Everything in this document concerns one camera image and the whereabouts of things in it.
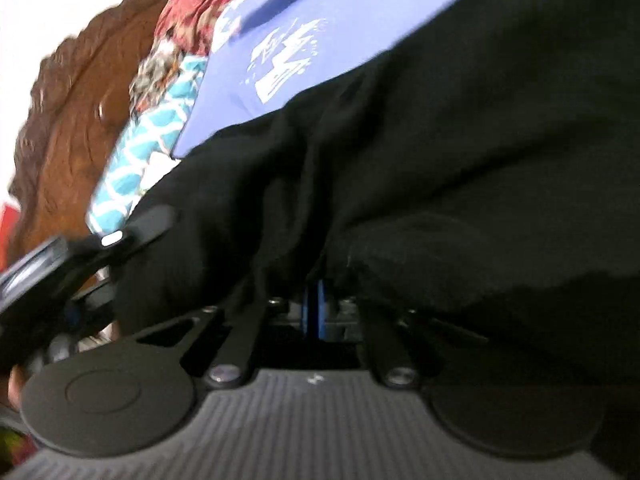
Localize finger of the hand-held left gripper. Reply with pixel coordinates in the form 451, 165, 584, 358
70, 204, 179, 273

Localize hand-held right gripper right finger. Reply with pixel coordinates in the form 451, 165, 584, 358
319, 282, 491, 389

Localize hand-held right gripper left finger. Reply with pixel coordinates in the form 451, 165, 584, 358
136, 282, 320, 389

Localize black pants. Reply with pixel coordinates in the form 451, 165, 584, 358
114, 0, 640, 391

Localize red object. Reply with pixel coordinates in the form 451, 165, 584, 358
0, 202, 21, 258

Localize teal patterned cloth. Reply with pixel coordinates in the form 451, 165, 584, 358
87, 55, 208, 235

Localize carved wooden headboard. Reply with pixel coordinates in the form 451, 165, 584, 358
7, 0, 201, 261

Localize floral scarf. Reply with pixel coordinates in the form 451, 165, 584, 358
130, 42, 183, 111

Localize blue printed bedsheet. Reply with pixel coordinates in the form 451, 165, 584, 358
172, 0, 501, 158

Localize red patterned cloth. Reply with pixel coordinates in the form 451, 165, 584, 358
152, 0, 266, 58

